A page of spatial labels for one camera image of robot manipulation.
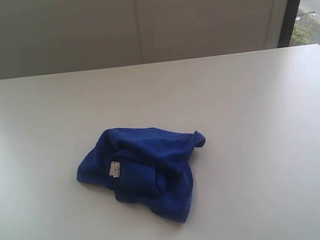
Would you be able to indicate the dark window frame post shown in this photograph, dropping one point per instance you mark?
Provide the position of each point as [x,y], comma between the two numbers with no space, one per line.
[288,23]

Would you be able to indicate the white towel care label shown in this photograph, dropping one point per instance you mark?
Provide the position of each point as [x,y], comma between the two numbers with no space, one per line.
[115,169]

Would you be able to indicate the blue microfibre towel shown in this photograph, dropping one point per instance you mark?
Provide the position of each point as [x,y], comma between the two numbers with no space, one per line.
[154,168]

